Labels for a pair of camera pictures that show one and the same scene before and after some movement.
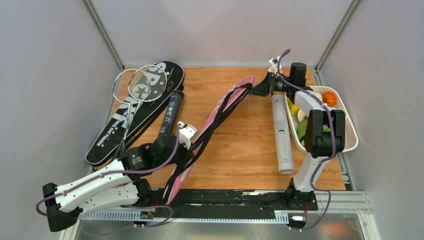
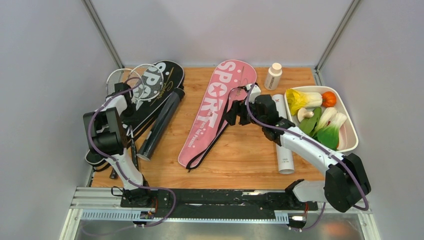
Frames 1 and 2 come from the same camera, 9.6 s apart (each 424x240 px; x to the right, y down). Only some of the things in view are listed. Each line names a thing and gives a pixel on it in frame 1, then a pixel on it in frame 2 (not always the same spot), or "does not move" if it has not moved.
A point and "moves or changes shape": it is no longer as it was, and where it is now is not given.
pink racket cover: [234, 96] moves or changes shape
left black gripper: [187, 155] → [133, 105]
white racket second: [147, 83] does not move
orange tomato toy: [329, 98] does not move
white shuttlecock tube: [283, 140] does not move
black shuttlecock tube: [171, 120] moves or changes shape
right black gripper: [266, 86] → [238, 107]
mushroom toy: [301, 115] does not move
